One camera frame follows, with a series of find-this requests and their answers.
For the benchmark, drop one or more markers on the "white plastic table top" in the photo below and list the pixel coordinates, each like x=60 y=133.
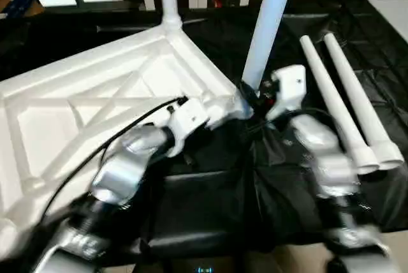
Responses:
x=79 y=94

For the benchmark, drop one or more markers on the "black mat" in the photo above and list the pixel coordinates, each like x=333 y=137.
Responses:
x=223 y=190

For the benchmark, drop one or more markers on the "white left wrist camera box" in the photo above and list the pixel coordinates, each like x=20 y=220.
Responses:
x=191 y=120

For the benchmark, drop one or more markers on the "blue printed package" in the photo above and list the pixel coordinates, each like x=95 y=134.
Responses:
x=19 y=3

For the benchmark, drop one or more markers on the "white flat board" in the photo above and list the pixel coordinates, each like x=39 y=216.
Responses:
x=392 y=14

